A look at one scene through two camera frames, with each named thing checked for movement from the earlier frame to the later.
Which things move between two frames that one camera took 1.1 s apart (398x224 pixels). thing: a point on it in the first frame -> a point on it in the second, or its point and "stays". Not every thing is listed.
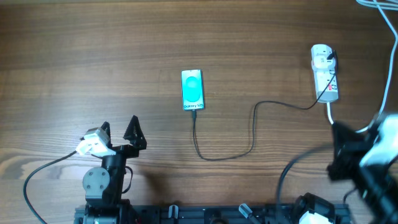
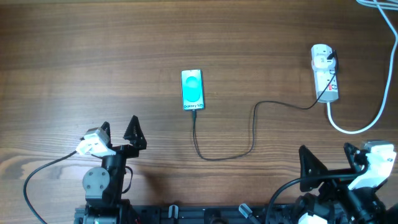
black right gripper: x=356 y=145 -> x=337 y=178
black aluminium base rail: x=219 y=213 stays
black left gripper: x=131 y=151 stays
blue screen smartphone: x=192 y=86 stays
